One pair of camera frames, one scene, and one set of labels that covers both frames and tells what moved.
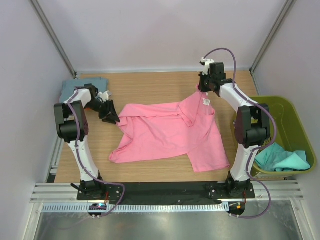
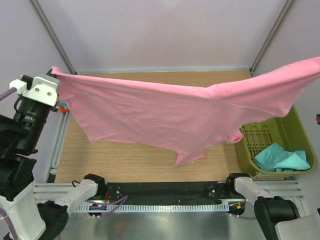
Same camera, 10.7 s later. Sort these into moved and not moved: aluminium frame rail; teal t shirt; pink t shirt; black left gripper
Moved: pink t shirt; black left gripper
Not moved: aluminium frame rail; teal t shirt
